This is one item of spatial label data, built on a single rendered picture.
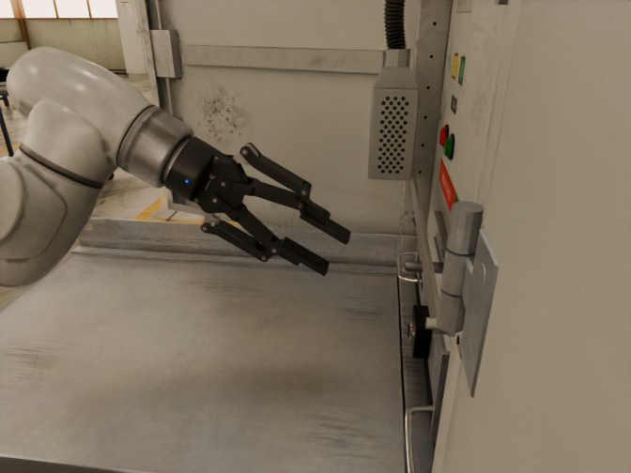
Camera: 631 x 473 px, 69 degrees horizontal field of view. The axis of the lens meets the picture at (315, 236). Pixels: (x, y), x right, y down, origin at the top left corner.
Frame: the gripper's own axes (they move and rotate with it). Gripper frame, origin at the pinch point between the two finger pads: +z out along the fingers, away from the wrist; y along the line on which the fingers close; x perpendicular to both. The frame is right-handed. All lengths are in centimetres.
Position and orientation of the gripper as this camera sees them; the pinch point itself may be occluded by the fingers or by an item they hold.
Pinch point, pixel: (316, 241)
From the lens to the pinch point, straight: 60.8
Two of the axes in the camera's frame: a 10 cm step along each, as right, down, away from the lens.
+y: -5.0, 7.5, 4.3
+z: 8.6, 5.0, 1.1
